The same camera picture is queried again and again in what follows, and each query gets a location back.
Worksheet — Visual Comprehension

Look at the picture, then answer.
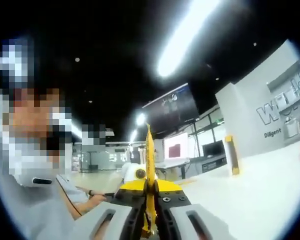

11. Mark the yellow cardboard box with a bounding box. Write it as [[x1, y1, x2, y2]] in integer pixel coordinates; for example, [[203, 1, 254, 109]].
[[224, 134, 241, 176]]

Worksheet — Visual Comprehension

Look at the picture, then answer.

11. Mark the black monitor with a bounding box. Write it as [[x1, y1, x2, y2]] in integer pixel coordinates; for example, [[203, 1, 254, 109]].
[[202, 140, 226, 158]]

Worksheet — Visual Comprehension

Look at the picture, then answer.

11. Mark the black chest device cable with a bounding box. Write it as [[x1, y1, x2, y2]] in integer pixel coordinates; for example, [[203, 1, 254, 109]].
[[55, 174, 82, 218]]

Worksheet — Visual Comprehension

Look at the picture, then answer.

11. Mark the white chest device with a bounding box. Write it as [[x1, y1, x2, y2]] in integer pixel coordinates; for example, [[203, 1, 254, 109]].
[[13, 172, 59, 189]]

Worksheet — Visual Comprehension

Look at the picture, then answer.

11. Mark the yellow coffee pouch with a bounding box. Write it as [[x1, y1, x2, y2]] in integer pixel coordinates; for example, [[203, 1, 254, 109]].
[[141, 122, 160, 238]]

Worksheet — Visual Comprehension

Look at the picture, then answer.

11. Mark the person's left hand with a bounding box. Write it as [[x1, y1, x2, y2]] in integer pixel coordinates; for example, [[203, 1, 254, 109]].
[[89, 193, 109, 205]]

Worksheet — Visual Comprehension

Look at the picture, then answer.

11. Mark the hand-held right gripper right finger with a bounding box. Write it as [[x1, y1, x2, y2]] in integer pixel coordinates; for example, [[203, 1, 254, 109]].
[[152, 179, 232, 240]]

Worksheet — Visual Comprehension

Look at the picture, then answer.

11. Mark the grey metal shelf rack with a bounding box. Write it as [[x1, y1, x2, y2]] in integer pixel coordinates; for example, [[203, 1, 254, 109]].
[[265, 59, 300, 147]]

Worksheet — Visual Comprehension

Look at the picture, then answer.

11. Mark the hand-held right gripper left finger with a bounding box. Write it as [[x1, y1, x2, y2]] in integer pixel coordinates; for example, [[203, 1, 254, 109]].
[[71, 179, 149, 240]]

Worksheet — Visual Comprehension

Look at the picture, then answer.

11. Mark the row of white storage bins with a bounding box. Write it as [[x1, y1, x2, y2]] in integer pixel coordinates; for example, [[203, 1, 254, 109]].
[[282, 72, 300, 141]]

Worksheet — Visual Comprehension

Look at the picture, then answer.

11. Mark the person's grey shirt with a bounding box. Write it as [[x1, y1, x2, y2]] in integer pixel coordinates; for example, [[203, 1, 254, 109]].
[[0, 172, 91, 240]]

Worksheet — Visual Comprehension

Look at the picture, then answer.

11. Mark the long ceiling light strip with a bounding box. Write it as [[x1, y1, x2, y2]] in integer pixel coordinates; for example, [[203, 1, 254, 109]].
[[156, 0, 221, 79]]

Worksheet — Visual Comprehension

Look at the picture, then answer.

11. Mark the hanging dark display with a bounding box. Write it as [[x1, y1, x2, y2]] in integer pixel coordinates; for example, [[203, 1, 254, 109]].
[[141, 83, 201, 134]]

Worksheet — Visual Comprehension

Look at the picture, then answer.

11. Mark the black labelled box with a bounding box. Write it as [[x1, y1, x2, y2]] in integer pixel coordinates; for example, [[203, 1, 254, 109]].
[[201, 156, 228, 173]]

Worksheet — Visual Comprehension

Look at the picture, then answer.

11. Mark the yellow strip tool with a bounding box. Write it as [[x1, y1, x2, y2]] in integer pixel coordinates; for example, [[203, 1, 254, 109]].
[[174, 177, 199, 186]]

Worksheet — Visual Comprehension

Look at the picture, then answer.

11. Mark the side desk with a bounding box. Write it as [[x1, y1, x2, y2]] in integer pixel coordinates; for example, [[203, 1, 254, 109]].
[[153, 159, 192, 180]]

